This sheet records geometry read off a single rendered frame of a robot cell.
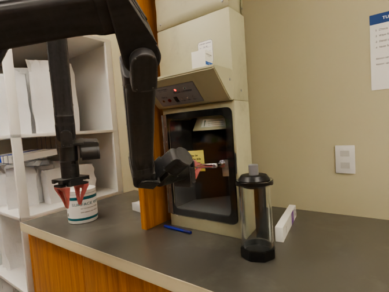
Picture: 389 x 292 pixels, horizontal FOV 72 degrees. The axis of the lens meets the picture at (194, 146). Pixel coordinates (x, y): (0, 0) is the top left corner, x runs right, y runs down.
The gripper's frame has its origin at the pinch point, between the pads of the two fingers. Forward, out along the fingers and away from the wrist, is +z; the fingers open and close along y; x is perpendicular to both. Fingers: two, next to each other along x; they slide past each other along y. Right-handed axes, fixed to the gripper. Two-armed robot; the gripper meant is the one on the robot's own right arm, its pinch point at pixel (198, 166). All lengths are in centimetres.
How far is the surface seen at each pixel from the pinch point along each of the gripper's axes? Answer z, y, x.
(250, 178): -4.9, -2.1, -21.0
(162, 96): 0.4, 25.3, 13.7
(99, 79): 50, 54, 119
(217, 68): -2.6, 30.1, -11.6
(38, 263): -19, -45, 82
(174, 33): 7, 49, 11
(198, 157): 5.7, 2.5, 3.6
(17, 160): -14, 3, 105
